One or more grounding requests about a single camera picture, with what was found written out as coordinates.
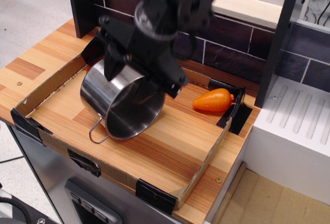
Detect white cables in background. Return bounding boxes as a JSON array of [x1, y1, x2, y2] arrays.
[[300, 0, 330, 26]]

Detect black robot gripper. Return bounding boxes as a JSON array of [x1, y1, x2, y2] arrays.
[[98, 1, 189, 105]]

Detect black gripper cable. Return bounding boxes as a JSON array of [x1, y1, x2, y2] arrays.
[[170, 32, 198, 60]]

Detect white ridged drainboard sink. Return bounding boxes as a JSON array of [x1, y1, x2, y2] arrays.
[[244, 77, 329, 204]]

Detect orange plastic toy carrot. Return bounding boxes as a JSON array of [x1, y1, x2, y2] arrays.
[[192, 88, 235, 112]]

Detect dark grey left post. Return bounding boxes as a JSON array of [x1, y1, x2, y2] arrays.
[[70, 0, 97, 39]]

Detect dark grey right post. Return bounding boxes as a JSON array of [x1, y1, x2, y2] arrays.
[[255, 0, 305, 108]]

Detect stainless steel pot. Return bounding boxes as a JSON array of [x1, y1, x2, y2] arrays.
[[80, 60, 164, 140]]

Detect grey oven control panel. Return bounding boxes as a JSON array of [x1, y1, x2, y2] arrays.
[[65, 180, 123, 224]]

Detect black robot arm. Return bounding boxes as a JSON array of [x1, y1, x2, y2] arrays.
[[100, 0, 213, 104]]

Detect dark grey post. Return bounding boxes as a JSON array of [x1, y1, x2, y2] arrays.
[[255, 0, 305, 108], [70, 0, 97, 39]]

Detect light wooden shelf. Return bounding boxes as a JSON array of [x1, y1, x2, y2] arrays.
[[212, 0, 282, 29]]

